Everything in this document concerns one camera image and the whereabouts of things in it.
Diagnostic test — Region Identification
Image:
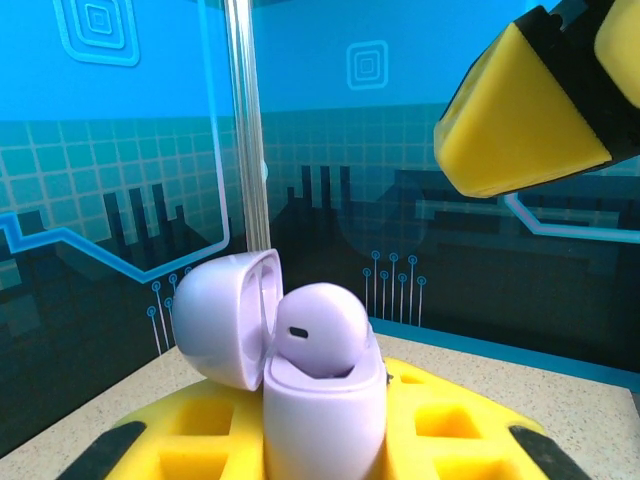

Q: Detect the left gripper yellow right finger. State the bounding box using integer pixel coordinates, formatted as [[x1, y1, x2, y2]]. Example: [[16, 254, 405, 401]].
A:
[[379, 355, 594, 480]]

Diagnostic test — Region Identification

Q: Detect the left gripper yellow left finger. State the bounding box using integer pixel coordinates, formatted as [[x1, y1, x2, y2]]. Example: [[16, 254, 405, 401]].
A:
[[57, 372, 269, 480]]

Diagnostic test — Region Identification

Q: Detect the purple earbud charging case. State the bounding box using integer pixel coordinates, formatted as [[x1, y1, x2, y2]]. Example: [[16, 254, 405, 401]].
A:
[[171, 248, 390, 480]]

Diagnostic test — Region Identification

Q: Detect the purple wireless earbud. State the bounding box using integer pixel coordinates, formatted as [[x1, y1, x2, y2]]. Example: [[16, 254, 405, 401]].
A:
[[275, 282, 375, 380]]

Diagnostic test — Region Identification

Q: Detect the blue table edge strip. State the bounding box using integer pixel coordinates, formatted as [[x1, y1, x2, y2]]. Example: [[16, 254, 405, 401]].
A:
[[367, 317, 640, 389]]

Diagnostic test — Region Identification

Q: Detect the aluminium frame post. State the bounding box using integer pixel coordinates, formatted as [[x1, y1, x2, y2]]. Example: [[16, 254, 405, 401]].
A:
[[222, 0, 274, 257]]

